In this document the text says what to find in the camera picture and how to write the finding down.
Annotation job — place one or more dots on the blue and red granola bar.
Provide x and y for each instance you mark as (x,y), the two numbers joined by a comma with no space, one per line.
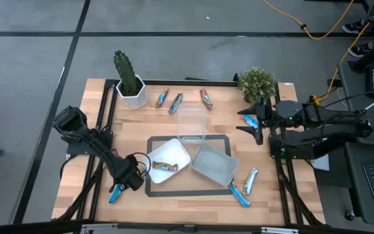
(249,121)

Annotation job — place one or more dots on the white hexagonal plant pot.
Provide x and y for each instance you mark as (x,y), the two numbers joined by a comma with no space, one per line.
(138,99)

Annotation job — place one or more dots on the black tape rectangle outline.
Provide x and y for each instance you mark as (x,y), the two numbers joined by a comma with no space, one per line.
(180,193)

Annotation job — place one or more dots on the black chair caster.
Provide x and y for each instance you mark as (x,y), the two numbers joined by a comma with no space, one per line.
(350,215)

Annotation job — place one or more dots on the dark blue granola bar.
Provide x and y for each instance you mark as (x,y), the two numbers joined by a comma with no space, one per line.
(175,103)

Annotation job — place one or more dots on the person's shoe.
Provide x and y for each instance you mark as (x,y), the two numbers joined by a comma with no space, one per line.
(361,49)
(356,27)

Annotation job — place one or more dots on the black aluminium rig frame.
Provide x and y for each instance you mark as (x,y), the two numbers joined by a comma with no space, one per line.
(174,82)

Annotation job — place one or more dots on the tall green cactus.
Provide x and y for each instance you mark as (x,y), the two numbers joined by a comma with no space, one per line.
(125,71)

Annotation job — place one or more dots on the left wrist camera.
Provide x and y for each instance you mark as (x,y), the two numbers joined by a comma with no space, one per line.
(132,161)

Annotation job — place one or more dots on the brown multicolour granola bar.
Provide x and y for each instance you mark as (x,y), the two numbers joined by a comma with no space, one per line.
(165,166)

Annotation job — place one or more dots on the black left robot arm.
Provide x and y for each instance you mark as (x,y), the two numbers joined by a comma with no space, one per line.
(93,143)

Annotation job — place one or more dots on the white paper sheet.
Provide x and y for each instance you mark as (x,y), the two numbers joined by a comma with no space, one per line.
(321,164)

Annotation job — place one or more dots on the white plastic bin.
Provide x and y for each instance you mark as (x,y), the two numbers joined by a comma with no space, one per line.
(170,152)

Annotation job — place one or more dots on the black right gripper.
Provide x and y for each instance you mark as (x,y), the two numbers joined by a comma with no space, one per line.
(266,119)

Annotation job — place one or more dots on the long bright blue granola bar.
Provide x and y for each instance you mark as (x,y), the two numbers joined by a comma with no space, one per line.
(240,195)

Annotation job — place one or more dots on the black crossbar with silver brackets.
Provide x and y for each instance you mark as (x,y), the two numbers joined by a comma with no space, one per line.
(44,227)

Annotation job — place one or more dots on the light grey plastic bin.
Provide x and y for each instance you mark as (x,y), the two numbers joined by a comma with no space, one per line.
(214,162)

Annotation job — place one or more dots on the bushy green potted plant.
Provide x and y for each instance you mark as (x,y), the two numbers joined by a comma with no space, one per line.
(256,84)

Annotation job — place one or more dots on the brown and blue granola bar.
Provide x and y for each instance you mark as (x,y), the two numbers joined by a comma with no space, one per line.
(162,97)

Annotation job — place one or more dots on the white and green granola bar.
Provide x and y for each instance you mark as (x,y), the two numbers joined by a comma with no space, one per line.
(250,181)

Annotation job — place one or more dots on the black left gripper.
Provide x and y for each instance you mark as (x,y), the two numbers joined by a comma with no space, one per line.
(132,180)

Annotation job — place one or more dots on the clear plastic container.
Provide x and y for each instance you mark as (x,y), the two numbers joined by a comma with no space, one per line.
(191,125)

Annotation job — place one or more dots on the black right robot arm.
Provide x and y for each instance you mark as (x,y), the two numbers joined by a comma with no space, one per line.
(330,130)

